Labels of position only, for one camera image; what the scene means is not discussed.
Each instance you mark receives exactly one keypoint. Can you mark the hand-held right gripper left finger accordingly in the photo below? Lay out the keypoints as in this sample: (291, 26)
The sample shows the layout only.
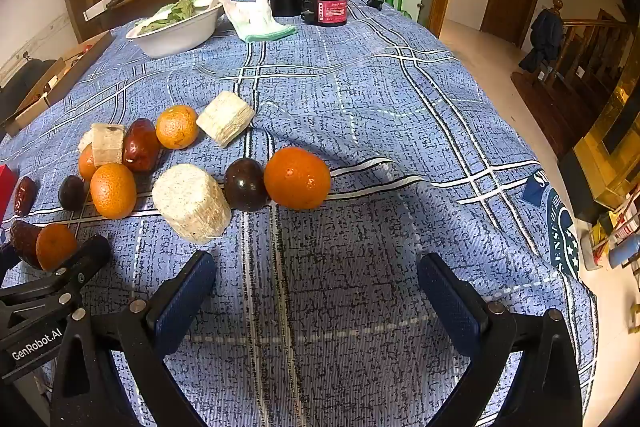
(186, 302)

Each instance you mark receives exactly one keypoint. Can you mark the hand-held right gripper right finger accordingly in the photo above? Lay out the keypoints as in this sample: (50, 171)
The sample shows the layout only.
(450, 302)

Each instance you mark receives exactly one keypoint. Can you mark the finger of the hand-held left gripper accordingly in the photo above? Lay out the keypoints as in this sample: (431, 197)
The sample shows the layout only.
(85, 257)

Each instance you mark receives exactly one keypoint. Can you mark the orange tangerine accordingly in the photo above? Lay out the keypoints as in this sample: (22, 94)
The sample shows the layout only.
(177, 127)
(86, 164)
(297, 178)
(55, 248)
(112, 191)

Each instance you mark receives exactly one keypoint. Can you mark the wrinkled dark date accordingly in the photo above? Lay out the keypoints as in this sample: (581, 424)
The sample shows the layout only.
(22, 239)

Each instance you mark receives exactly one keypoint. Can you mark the dark purple passion fruit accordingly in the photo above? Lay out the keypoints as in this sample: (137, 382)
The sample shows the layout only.
(71, 193)
(244, 184)

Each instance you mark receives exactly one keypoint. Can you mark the wrinkled red date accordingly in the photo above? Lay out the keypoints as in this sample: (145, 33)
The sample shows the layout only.
(24, 196)

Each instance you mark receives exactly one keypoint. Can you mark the thick peeled sugarcane piece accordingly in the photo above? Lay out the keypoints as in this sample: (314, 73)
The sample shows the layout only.
(191, 203)

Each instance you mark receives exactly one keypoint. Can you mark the red cardboard box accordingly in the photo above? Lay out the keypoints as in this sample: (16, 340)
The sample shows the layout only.
(6, 189)

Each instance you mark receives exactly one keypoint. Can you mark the glossy red jujube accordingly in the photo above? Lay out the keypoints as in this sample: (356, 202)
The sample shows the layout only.
(141, 145)

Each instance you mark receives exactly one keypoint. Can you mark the brown cardboard box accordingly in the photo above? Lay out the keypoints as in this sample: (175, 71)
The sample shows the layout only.
(75, 72)

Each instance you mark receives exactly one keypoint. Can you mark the blue plaid tablecloth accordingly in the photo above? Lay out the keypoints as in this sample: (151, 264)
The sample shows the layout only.
(350, 132)

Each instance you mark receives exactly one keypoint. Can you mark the gold framed cabinet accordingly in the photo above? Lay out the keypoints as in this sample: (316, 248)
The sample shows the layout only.
(610, 147)

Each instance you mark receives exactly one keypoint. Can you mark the white bowl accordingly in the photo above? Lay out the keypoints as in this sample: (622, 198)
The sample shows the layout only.
(175, 38)

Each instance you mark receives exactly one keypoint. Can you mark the flat white box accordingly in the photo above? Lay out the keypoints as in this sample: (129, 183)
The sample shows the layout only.
(102, 9)

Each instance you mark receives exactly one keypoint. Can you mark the green leafy vegetables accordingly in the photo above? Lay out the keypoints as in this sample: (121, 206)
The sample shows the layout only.
(172, 13)

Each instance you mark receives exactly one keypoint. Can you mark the dark jacket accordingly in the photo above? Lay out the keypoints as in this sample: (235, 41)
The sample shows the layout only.
(545, 39)

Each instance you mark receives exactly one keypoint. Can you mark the white and green cloth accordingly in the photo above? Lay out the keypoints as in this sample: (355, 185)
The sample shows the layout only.
(255, 24)

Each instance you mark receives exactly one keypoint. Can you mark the wooden stair railing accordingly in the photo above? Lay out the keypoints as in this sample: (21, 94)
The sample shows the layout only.
(595, 52)

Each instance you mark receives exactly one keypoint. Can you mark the black power adapter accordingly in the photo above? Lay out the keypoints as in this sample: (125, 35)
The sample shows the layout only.
(376, 2)

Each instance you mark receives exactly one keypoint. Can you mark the black jar with red label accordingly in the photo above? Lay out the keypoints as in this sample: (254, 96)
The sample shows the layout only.
(327, 9)

